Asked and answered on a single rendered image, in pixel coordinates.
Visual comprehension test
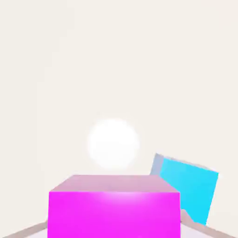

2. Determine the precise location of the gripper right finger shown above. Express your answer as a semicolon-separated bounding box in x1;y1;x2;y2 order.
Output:
179;209;238;238

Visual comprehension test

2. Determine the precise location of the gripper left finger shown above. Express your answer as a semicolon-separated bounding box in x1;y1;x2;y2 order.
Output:
0;219;49;238

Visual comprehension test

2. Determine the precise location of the small cyan cube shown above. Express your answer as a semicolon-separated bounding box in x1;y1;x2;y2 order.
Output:
149;152;219;227

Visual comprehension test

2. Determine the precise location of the small magenta cube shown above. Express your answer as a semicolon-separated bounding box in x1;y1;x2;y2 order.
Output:
47;174;181;238

